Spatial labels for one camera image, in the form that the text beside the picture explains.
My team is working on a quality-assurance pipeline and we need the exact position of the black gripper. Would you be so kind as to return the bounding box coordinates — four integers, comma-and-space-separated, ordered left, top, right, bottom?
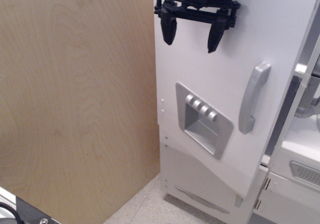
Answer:
154, 0, 241, 53

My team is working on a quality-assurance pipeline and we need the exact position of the white fridge door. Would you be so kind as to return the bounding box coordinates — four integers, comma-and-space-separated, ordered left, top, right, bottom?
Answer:
154, 0, 320, 198

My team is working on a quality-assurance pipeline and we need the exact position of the white toy fridge cabinet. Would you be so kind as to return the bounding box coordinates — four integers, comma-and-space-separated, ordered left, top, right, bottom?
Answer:
153, 0, 320, 223

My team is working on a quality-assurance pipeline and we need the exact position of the grey dispenser box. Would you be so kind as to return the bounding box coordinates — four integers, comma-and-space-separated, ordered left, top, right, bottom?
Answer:
175, 83, 234, 160

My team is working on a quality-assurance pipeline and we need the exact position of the grey faucet pipe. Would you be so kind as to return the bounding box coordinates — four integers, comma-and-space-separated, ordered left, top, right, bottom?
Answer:
294, 62, 320, 118

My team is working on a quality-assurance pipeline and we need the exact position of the plywood board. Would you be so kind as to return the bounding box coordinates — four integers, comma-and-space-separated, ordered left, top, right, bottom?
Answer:
0, 0, 160, 223

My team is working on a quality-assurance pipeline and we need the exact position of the white lower freezer door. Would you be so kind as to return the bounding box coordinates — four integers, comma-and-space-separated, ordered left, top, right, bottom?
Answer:
159, 123, 269, 224

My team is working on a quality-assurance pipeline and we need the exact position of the brass oven hinge upper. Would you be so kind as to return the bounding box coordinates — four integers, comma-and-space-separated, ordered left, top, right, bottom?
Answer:
263, 178, 271, 190

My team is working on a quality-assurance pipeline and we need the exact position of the brass oven hinge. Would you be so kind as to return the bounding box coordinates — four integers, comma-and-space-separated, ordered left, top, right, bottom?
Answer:
254, 199, 262, 209
263, 178, 271, 190

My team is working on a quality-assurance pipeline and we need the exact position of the brass oven hinge lower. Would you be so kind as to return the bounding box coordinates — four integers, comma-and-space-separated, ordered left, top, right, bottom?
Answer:
254, 199, 262, 209

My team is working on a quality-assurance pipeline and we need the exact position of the grey oven vent panel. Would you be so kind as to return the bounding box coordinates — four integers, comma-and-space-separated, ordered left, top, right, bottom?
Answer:
289, 161, 320, 186

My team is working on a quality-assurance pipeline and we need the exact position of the white toy oven unit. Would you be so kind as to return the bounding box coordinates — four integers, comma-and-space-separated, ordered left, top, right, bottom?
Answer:
254, 121, 320, 223

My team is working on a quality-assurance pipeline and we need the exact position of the silver upper door handle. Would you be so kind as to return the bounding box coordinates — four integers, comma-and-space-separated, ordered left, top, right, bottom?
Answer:
238, 62, 271, 135

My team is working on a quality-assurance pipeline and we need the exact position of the silver door handle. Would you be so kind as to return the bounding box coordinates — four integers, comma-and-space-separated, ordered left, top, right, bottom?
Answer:
234, 195, 243, 208
238, 62, 271, 135

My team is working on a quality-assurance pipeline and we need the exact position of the silver lower door handle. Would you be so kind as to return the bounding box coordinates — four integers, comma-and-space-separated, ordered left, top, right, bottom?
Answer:
234, 195, 243, 208

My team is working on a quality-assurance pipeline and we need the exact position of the black metal base plate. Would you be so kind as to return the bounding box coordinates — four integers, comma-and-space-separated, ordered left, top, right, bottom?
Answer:
0, 187, 59, 224

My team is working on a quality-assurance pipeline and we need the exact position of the black cable on base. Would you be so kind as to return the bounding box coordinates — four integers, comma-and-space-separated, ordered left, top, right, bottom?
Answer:
0, 201, 23, 224

